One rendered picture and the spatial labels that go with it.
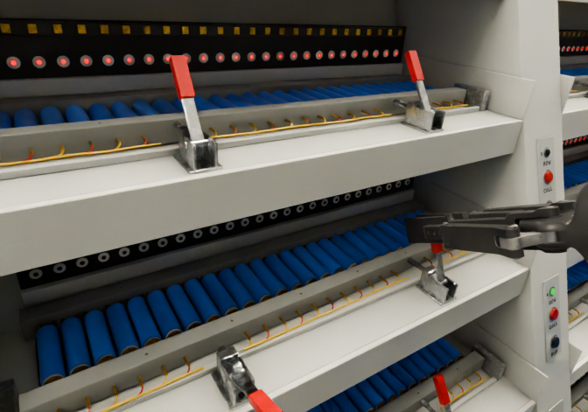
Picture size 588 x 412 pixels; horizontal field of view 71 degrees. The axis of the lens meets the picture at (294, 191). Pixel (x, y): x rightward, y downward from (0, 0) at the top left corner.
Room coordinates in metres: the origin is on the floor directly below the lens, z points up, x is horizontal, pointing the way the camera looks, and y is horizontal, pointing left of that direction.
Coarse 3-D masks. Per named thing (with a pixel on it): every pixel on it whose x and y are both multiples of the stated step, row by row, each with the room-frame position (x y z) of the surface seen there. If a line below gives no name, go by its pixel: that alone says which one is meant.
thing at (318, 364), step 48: (432, 192) 0.66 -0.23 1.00; (240, 240) 0.50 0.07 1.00; (48, 288) 0.39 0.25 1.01; (480, 288) 0.49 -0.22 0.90; (0, 336) 0.38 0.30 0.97; (336, 336) 0.40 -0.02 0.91; (384, 336) 0.40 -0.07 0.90; (432, 336) 0.45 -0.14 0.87; (0, 384) 0.30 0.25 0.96; (144, 384) 0.34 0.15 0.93; (192, 384) 0.34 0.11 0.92; (288, 384) 0.34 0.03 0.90; (336, 384) 0.37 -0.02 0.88
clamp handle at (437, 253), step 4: (432, 244) 0.46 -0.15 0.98; (436, 244) 0.46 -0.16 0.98; (440, 244) 0.46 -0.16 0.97; (432, 248) 0.46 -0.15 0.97; (436, 248) 0.46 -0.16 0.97; (440, 248) 0.46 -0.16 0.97; (432, 252) 0.46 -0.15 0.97; (436, 252) 0.46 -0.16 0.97; (440, 252) 0.47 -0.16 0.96; (436, 256) 0.46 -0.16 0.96; (440, 256) 0.46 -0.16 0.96; (436, 260) 0.46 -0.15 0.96; (440, 260) 0.46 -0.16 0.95; (436, 264) 0.46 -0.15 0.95; (440, 264) 0.46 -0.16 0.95; (436, 268) 0.46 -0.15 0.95; (440, 268) 0.46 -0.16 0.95; (440, 272) 0.46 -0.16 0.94; (432, 276) 0.47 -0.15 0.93; (436, 276) 0.47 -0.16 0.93; (440, 276) 0.46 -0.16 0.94; (440, 280) 0.46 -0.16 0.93; (444, 280) 0.46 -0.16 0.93
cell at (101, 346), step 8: (88, 312) 0.39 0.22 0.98; (96, 312) 0.39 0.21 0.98; (88, 320) 0.38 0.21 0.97; (96, 320) 0.38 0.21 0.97; (104, 320) 0.39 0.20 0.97; (88, 328) 0.37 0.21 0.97; (96, 328) 0.37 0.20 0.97; (104, 328) 0.37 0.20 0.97; (88, 336) 0.37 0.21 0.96; (96, 336) 0.36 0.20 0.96; (104, 336) 0.36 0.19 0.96; (96, 344) 0.35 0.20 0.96; (104, 344) 0.35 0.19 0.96; (112, 344) 0.36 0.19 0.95; (96, 352) 0.34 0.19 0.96; (104, 352) 0.34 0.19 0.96; (112, 352) 0.35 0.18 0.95; (96, 360) 0.34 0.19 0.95
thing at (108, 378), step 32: (384, 256) 0.50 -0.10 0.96; (416, 256) 0.51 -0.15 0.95; (320, 288) 0.44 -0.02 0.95; (352, 288) 0.46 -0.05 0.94; (384, 288) 0.46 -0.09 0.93; (224, 320) 0.38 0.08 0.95; (256, 320) 0.39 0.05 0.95; (160, 352) 0.34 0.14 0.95; (192, 352) 0.36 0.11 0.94; (64, 384) 0.31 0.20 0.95; (96, 384) 0.31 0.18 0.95; (128, 384) 0.33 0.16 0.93
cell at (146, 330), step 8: (128, 304) 0.41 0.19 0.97; (136, 304) 0.40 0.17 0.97; (144, 304) 0.41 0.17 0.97; (136, 312) 0.39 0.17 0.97; (144, 312) 0.39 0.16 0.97; (136, 320) 0.38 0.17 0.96; (144, 320) 0.38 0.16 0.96; (152, 320) 0.39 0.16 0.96; (136, 328) 0.38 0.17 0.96; (144, 328) 0.37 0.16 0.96; (152, 328) 0.37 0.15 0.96; (144, 336) 0.36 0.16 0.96; (152, 336) 0.36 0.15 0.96; (160, 336) 0.37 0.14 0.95; (144, 344) 0.36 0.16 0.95
